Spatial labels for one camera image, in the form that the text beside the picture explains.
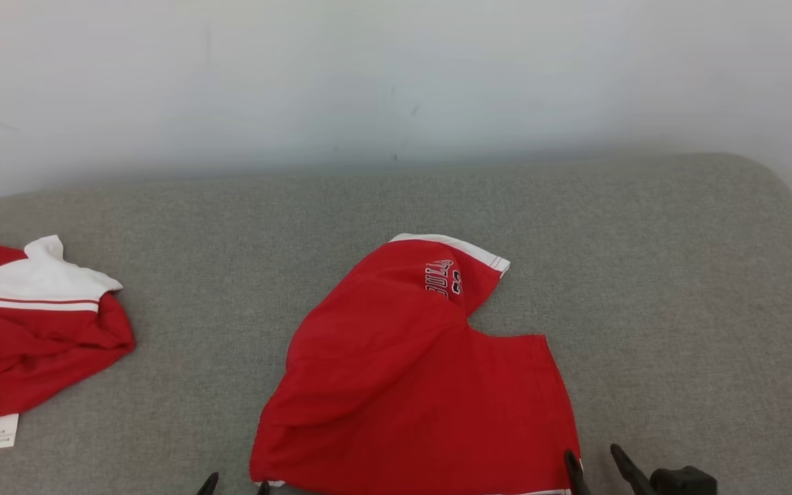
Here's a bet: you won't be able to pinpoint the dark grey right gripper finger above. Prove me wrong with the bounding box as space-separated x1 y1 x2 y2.
609 443 659 495
563 450 593 495

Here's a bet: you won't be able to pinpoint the red shirt white sleeves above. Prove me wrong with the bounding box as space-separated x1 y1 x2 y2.
0 235 136 451

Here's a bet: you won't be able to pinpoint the grey fabric sofa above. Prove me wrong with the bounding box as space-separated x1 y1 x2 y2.
0 153 792 495

